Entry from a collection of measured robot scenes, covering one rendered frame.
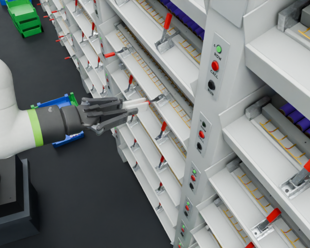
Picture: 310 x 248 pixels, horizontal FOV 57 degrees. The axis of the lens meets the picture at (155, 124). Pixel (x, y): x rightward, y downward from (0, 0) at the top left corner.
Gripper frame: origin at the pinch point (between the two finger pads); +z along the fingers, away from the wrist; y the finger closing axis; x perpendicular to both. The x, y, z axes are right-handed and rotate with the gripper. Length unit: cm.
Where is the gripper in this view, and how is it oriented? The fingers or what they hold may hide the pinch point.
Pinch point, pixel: (135, 106)
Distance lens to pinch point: 81.5
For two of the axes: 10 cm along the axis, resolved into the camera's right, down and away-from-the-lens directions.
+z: 8.7, -2.2, 4.4
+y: 4.6, 6.7, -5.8
